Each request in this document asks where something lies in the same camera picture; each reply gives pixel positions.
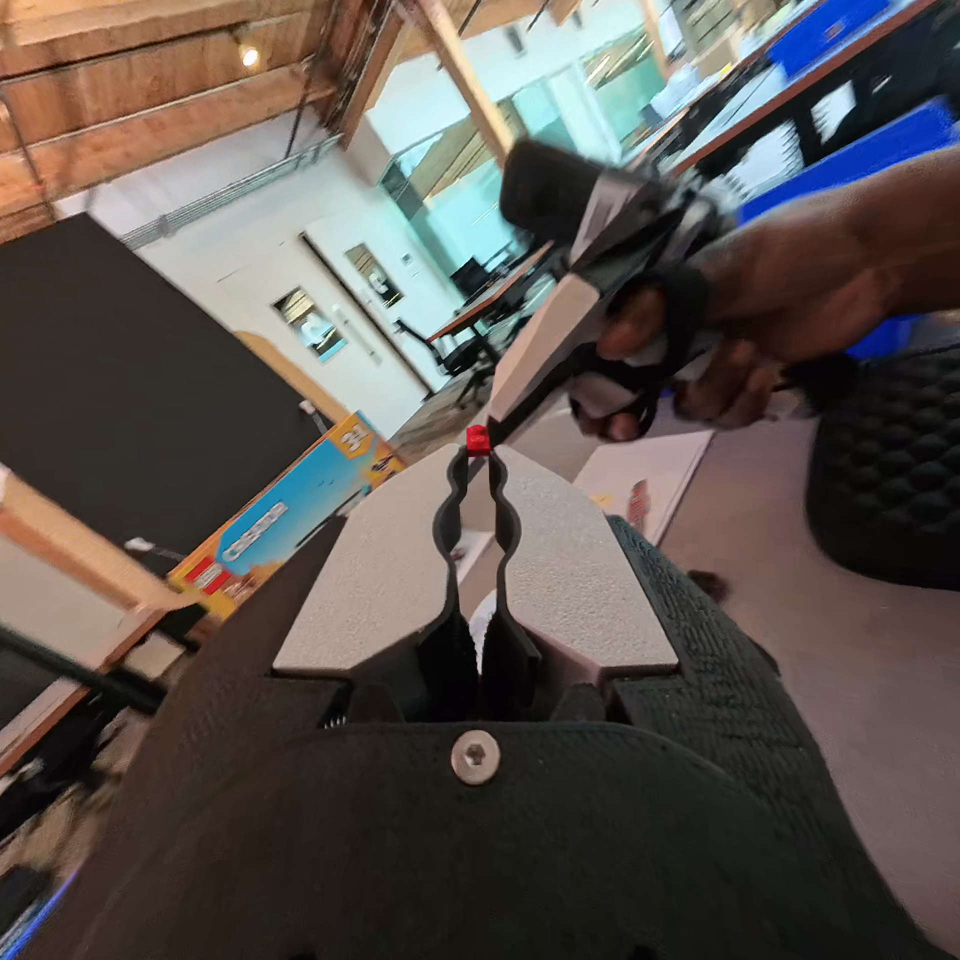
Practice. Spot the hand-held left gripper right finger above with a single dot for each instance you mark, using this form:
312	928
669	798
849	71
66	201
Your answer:
585	585

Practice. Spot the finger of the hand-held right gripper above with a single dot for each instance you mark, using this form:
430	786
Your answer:
551	337

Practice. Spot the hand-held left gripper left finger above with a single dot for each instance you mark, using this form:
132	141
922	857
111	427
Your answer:
360	585

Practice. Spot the small red lego brick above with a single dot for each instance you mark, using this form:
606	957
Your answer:
478	440

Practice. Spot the person's right forearm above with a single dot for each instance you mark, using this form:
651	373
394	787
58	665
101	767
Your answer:
922	240

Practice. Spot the colourful lego set box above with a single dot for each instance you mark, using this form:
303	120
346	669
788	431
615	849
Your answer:
300	502

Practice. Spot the blue plastic bin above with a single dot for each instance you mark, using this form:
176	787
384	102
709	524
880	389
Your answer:
840	34
900	135

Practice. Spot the person's right hand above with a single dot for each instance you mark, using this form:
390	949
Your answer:
787	285

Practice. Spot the wooden office desk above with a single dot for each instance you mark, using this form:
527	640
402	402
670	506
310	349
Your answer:
495	289

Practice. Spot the black office chair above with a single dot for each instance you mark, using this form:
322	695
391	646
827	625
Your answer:
457	360

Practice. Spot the white door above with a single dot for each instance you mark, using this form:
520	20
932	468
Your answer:
390	337

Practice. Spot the long wooden workbench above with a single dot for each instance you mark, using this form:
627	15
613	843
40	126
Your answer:
750	97

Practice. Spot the round ceiling light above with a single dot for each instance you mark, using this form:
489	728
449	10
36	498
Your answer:
250	55

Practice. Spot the large black panel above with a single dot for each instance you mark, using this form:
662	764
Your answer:
112	375

